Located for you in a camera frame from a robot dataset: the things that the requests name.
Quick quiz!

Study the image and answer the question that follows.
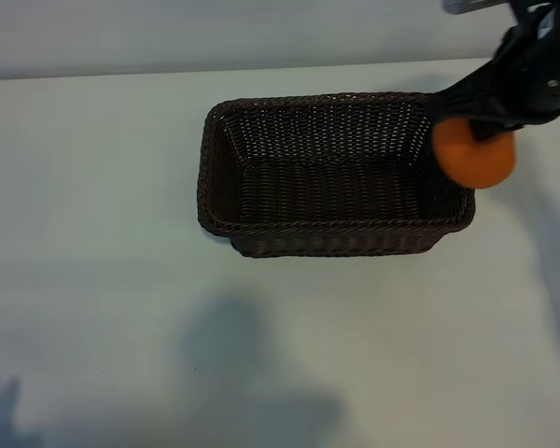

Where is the orange fruit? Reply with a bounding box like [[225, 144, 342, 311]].
[[431, 117, 516, 189]]

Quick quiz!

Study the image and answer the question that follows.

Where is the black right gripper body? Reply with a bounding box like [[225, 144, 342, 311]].
[[489, 0, 560, 128]]

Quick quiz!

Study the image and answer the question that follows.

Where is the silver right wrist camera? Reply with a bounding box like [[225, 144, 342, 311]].
[[441, 0, 510, 15]]

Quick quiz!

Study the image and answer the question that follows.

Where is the black right camera bracket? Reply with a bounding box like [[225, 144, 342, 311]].
[[508, 0, 557, 21]]

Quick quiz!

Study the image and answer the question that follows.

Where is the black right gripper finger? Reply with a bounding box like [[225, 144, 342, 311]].
[[469, 116, 526, 143], [427, 60, 501, 124]]

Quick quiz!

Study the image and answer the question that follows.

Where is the dark brown wicker basket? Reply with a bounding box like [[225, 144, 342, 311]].
[[196, 91, 477, 259]]

